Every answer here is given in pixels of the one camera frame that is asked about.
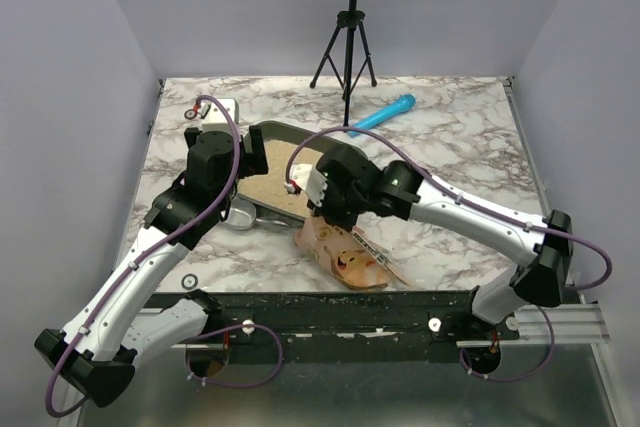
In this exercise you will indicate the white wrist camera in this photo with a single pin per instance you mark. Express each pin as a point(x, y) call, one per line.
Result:
point(212, 118)
point(307, 179)

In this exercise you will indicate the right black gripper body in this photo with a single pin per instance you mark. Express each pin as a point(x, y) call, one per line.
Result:
point(337, 206)

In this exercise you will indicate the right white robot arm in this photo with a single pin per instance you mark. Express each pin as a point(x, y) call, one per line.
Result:
point(537, 246)

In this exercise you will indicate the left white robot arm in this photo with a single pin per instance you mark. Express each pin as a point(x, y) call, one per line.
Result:
point(100, 349)

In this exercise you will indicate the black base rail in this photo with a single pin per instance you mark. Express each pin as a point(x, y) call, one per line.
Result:
point(350, 327)

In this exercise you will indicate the brown poker chip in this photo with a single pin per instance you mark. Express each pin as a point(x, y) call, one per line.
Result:
point(190, 114)

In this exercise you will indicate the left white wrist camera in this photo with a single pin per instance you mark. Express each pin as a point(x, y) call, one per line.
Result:
point(212, 118)

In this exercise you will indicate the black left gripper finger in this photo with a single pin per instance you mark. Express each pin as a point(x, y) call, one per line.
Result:
point(191, 135)
point(258, 157)

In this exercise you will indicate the pink cat litter bag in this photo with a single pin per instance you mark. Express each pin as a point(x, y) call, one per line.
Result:
point(349, 257)

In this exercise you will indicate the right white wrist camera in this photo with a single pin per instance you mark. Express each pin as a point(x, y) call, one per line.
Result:
point(307, 179)

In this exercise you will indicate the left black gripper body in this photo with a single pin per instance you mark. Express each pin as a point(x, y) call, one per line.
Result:
point(241, 157)

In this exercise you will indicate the beige litter in box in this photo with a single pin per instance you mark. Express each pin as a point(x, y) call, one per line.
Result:
point(269, 189)

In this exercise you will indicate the blue cylindrical flashlight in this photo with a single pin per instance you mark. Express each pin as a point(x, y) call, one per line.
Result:
point(400, 106)

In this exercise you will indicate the silver metal scoop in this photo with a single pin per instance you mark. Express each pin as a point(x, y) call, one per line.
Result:
point(242, 215)

